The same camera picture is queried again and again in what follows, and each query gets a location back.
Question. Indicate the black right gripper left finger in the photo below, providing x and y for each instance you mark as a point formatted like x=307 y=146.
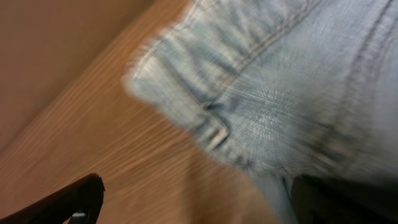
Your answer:
x=77 y=203

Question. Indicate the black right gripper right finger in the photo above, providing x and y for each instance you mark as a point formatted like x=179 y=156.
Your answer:
x=331 y=201

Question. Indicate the light blue denim shorts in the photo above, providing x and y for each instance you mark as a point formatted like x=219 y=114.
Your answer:
x=282 y=88

